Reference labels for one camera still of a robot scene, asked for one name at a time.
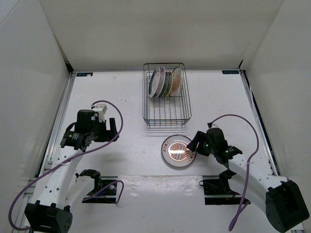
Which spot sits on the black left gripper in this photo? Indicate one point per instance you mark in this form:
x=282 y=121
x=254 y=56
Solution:
x=108 y=135

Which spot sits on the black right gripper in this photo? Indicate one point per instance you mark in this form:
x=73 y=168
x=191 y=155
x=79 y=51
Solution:
x=198 y=138

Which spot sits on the orange sunburst plate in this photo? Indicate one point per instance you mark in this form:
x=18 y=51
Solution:
x=175 y=153
x=176 y=81

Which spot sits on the teal patterned plate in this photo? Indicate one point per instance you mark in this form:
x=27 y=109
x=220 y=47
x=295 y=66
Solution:
x=166 y=81

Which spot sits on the white green rimmed plate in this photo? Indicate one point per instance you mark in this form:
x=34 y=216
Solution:
x=154 y=82

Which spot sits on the cream floral plate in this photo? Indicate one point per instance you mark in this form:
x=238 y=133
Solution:
x=170 y=76

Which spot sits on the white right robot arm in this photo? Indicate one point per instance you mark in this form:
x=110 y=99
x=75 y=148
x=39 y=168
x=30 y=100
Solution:
x=278 y=197

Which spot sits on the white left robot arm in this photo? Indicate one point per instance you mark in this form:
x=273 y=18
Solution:
x=51 y=212

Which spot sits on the left blue table label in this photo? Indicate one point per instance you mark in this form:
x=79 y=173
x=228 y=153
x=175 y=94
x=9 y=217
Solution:
x=84 y=74

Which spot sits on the blue table label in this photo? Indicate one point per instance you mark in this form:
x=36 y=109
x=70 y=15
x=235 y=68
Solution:
x=84 y=74
x=230 y=72

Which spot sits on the right blue table label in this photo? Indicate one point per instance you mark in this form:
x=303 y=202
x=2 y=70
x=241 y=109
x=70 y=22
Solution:
x=230 y=72

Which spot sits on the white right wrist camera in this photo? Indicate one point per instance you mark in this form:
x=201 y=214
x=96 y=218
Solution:
x=212 y=125

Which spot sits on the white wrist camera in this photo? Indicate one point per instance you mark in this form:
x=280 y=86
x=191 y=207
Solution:
x=100 y=109
x=212 y=125

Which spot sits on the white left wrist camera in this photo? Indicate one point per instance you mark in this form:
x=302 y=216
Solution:
x=100 y=109

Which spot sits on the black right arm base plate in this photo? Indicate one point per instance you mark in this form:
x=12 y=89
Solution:
x=218 y=193

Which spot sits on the metal wire dish rack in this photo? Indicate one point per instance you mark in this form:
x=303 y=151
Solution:
x=166 y=111

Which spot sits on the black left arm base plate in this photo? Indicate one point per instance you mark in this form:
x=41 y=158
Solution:
x=109 y=192

